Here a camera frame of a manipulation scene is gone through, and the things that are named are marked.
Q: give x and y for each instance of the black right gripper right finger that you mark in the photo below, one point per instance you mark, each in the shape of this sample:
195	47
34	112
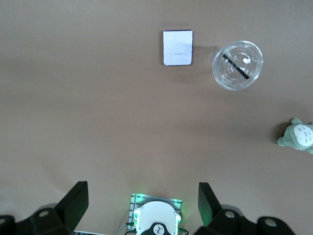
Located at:
220	220

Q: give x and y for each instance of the grey green totoro plush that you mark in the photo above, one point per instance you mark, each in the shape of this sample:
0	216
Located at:
297	137

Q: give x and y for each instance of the brown table cover sheet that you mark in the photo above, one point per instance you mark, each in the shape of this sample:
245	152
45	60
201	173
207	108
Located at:
122	122

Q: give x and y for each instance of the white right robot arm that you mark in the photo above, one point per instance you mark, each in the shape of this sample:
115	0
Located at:
156	215

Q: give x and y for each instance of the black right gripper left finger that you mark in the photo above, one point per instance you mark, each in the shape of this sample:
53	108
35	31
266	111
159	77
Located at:
61	215

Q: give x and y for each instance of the black drinking straw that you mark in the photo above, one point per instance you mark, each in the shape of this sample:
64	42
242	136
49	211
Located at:
236	66

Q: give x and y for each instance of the clear plastic cup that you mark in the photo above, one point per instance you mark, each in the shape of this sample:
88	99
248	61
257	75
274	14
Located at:
225	78

